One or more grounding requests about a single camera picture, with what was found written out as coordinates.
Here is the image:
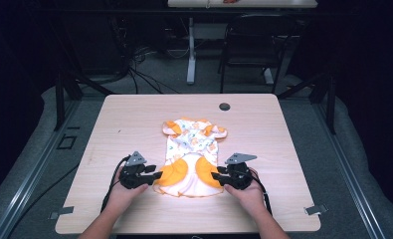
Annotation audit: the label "light wooden background table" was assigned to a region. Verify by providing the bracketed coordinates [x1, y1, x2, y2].
[167, 0, 318, 9]

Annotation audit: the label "black metal chair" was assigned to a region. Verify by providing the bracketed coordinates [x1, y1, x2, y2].
[217, 13, 299, 95]

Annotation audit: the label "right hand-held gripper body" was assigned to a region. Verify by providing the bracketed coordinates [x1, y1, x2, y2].
[224, 152, 258, 191]

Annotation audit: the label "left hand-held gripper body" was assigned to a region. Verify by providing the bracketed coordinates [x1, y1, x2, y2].
[118, 150, 152, 190]

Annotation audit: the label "white table leg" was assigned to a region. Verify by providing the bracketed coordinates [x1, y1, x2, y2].
[186, 17, 197, 86]

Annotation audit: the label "person's right hand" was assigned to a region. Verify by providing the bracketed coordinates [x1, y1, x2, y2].
[223, 167, 269, 217]

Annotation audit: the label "person's left hand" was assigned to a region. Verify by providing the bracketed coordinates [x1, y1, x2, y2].
[106, 165, 149, 215]

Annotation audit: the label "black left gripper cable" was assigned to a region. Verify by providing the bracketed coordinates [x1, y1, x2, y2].
[99, 154, 132, 214]

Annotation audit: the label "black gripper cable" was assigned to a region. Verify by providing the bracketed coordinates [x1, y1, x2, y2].
[248, 168, 274, 216]
[99, 154, 132, 214]

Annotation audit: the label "black metal stand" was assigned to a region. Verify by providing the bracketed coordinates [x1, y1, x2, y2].
[54, 71, 113, 131]
[277, 72, 337, 135]

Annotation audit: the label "orange and white baby dress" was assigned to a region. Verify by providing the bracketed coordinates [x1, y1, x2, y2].
[152, 117, 229, 199]

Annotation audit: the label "black floor cables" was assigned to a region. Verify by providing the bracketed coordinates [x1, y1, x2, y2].
[107, 46, 182, 96]

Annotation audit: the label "grey metal table bracket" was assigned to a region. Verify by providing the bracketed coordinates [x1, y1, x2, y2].
[303, 204, 329, 216]
[49, 205, 75, 220]

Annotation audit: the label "aluminium floor rail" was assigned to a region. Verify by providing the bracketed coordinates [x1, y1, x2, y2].
[0, 99, 81, 239]
[312, 99, 387, 239]

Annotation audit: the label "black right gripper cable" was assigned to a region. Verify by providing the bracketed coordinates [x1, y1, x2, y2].
[248, 168, 274, 216]

